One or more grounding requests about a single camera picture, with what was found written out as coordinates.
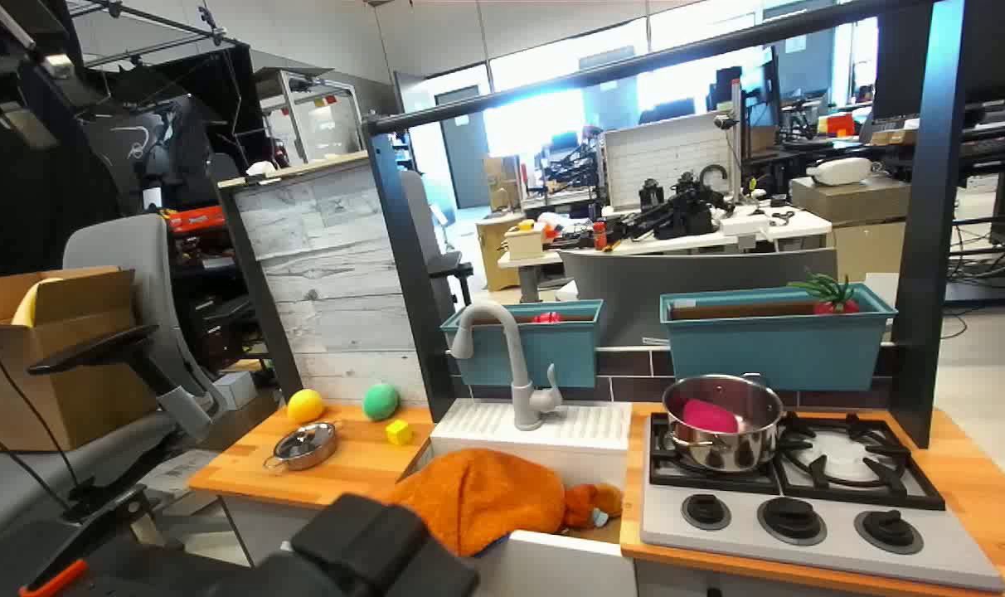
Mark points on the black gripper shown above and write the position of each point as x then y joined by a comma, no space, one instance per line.
380,553

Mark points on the orange terry towel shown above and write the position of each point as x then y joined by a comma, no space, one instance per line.
479,499

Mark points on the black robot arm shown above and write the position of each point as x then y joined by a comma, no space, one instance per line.
220,579

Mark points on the yellow toy cube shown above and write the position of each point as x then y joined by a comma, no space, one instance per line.
398,432

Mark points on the green toy ball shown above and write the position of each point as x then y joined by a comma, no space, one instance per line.
381,404

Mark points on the yellow toy ball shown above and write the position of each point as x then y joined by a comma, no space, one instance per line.
306,406

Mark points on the white toy sink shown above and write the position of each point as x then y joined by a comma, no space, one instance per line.
545,435

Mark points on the orange plush toy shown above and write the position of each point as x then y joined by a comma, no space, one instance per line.
587,504

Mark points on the grey toy faucet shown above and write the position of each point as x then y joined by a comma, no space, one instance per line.
517,375

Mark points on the small teal planter box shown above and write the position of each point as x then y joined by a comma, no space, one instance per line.
571,349

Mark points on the grey wood grain panel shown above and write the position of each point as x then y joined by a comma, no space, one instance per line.
323,278

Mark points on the small red toy vegetable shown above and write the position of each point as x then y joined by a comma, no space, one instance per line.
545,317

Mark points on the yellow cabinet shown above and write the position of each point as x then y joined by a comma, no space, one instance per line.
494,252

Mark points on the brown cardboard box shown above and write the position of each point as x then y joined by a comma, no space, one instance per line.
73,409

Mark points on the steel cooking pot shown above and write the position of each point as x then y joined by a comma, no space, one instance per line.
726,442

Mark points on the grey toy stove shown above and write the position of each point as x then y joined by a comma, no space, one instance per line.
809,518

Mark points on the white shelf rack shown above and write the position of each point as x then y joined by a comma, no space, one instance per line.
319,117

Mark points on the large teal planter box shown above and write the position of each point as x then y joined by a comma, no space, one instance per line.
776,349

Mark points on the black equipment pile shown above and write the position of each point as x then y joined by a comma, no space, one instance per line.
684,202

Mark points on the white partition board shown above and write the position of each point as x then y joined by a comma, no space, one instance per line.
668,154

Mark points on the red toy vegetable green leaves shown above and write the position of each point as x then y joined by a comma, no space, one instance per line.
833,292

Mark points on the flat cardboard box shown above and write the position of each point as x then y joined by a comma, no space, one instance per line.
853,202

